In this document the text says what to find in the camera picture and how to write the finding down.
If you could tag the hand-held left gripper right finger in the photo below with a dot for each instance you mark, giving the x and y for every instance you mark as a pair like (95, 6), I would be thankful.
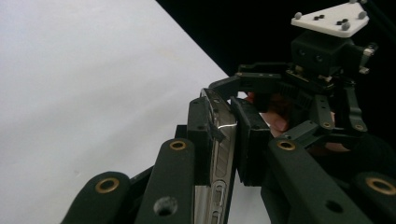
(252, 149)

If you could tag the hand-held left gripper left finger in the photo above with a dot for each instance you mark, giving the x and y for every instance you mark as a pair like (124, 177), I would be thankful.
(200, 140)

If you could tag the cartoon print phone case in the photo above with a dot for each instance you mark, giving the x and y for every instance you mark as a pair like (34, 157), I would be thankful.
(222, 161)

